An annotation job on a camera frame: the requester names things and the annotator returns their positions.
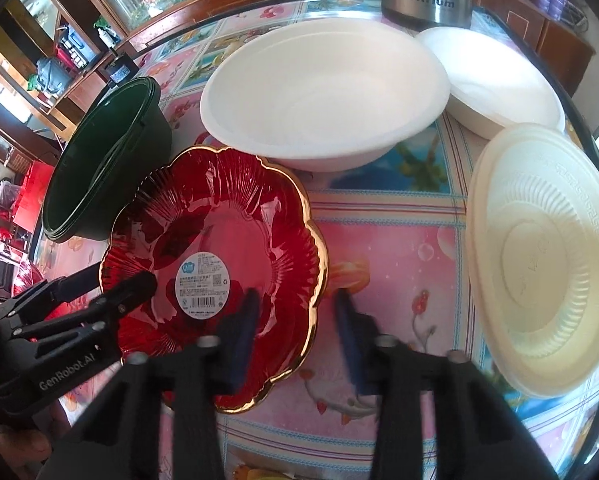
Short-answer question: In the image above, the fruit print tablecloth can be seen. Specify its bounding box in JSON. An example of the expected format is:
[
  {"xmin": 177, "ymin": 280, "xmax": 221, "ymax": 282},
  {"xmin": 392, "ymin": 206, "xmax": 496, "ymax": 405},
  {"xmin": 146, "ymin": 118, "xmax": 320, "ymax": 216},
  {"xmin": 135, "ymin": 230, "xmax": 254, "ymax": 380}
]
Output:
[{"xmin": 30, "ymin": 0, "xmax": 599, "ymax": 480}]

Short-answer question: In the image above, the dark green bowl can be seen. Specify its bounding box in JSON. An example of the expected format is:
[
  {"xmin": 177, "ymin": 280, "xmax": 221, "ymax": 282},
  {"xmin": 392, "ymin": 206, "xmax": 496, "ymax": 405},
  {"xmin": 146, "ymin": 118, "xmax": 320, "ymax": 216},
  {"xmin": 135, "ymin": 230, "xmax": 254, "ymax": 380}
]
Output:
[{"xmin": 42, "ymin": 76, "xmax": 173, "ymax": 243}]

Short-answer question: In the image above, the white plate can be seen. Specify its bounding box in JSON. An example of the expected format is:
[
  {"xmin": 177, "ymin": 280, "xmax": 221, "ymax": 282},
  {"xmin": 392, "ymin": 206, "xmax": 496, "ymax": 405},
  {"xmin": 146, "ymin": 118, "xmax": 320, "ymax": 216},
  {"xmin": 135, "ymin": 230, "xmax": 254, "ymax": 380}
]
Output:
[{"xmin": 200, "ymin": 17, "xmax": 451, "ymax": 173}]

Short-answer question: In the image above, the small white paper bowl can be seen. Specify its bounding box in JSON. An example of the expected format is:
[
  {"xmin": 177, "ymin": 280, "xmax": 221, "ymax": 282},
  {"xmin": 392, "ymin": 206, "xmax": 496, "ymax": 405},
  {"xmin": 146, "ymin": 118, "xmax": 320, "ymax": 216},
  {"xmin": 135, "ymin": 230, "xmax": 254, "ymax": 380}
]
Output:
[{"xmin": 417, "ymin": 26, "xmax": 566, "ymax": 141}]

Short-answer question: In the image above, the blue-grey plastic kettle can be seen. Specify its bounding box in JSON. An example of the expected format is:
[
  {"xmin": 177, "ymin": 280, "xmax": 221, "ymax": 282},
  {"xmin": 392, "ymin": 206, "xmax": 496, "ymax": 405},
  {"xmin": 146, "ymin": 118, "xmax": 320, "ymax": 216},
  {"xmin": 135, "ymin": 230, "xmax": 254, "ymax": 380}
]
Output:
[{"xmin": 30, "ymin": 56, "xmax": 70, "ymax": 93}]

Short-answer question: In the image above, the small black motor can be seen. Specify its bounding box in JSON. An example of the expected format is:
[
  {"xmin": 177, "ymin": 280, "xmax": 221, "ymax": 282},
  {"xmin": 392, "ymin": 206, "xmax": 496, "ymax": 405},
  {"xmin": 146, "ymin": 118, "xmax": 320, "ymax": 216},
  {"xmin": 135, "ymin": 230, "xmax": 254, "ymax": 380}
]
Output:
[{"xmin": 100, "ymin": 50, "xmax": 140, "ymax": 86}]

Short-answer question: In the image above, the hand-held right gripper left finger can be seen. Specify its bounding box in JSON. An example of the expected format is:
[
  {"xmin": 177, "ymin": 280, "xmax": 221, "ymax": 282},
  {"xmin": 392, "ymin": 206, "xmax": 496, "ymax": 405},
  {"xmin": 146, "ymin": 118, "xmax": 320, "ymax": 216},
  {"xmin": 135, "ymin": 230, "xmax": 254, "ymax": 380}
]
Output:
[{"xmin": 34, "ymin": 287, "xmax": 263, "ymax": 480}]

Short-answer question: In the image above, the red glass plate gold rim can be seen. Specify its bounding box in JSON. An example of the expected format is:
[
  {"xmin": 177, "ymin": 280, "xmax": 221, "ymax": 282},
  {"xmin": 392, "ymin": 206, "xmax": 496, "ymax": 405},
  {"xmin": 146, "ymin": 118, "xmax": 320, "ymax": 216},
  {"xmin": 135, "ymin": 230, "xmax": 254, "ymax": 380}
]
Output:
[{"xmin": 100, "ymin": 146, "xmax": 329, "ymax": 415}]

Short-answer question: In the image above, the red paper bag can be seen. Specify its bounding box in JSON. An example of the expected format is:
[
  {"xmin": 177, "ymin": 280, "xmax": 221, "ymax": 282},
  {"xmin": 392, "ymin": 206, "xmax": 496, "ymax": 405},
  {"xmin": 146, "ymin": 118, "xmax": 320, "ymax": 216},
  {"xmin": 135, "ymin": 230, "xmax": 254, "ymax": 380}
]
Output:
[{"xmin": 12, "ymin": 160, "xmax": 55, "ymax": 233}]

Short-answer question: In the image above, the low wooden cabinet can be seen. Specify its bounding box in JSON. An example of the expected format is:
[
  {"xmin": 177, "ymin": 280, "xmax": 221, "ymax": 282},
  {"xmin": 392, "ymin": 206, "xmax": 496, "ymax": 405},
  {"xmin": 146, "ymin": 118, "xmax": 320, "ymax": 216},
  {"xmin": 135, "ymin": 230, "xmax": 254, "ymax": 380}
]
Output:
[{"xmin": 472, "ymin": 0, "xmax": 595, "ymax": 96}]

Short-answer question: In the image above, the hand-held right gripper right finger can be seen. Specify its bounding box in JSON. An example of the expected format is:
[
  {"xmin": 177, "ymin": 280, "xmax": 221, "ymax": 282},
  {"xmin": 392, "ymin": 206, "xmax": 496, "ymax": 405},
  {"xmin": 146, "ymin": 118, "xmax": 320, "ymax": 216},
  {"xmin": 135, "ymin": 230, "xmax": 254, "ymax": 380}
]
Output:
[{"xmin": 333, "ymin": 291, "xmax": 566, "ymax": 480}]

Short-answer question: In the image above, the wooden display cabinet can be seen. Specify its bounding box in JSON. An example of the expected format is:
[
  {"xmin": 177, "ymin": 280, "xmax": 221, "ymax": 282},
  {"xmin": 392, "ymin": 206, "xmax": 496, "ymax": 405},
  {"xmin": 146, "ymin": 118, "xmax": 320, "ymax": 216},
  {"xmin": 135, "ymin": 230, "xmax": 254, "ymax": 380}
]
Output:
[{"xmin": 0, "ymin": 0, "xmax": 135, "ymax": 161}]

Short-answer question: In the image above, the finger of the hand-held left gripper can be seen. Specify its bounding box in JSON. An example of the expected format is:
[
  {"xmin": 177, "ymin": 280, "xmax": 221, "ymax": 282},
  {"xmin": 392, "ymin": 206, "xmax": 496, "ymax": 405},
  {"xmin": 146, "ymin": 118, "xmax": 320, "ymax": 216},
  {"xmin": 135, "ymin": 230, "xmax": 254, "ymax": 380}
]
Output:
[
  {"xmin": 0, "ymin": 261, "xmax": 105, "ymax": 322},
  {"xmin": 14, "ymin": 271, "xmax": 159, "ymax": 348}
]

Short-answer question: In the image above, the cream ribbed plastic bowl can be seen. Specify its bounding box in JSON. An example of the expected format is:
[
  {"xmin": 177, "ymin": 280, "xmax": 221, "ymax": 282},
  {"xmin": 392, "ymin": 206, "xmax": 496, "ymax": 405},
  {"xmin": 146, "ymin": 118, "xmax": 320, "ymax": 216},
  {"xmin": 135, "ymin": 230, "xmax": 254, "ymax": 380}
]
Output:
[{"xmin": 465, "ymin": 122, "xmax": 599, "ymax": 400}]

